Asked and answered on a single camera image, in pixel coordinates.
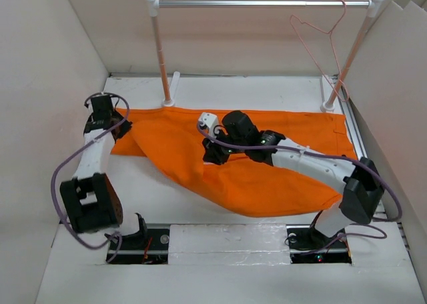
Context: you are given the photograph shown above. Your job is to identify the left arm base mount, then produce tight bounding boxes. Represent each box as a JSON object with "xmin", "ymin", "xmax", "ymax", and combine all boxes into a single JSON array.
[{"xmin": 105, "ymin": 227, "xmax": 170, "ymax": 265}]

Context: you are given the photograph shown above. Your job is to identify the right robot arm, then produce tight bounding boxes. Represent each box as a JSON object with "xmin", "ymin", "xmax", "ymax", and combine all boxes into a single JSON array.
[{"xmin": 197, "ymin": 111, "xmax": 384, "ymax": 247}]

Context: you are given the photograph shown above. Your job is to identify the white clothes rack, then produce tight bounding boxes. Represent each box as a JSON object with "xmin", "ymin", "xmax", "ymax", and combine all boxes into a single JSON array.
[{"xmin": 145, "ymin": 0, "xmax": 385, "ymax": 112}]

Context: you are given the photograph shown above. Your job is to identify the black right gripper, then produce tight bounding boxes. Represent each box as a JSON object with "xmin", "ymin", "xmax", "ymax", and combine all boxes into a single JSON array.
[{"xmin": 203, "ymin": 126, "xmax": 248, "ymax": 165}]

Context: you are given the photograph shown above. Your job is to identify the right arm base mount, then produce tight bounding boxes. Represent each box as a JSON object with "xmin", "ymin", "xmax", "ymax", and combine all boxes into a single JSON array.
[{"xmin": 284, "ymin": 225, "xmax": 352, "ymax": 265}]

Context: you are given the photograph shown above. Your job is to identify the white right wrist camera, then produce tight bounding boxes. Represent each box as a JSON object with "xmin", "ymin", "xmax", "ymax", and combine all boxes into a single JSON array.
[{"xmin": 198, "ymin": 112, "xmax": 220, "ymax": 136}]

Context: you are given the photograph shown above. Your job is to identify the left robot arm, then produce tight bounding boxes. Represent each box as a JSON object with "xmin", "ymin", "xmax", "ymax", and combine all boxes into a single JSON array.
[{"xmin": 51, "ymin": 93, "xmax": 132, "ymax": 250}]

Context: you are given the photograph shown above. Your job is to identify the pink wire hanger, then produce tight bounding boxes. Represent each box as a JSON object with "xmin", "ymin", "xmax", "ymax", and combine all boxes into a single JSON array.
[{"xmin": 289, "ymin": 0, "xmax": 350, "ymax": 102}]

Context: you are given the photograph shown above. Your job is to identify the orange trousers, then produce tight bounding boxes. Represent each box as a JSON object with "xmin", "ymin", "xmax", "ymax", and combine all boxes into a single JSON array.
[{"xmin": 112, "ymin": 107, "xmax": 356, "ymax": 217}]

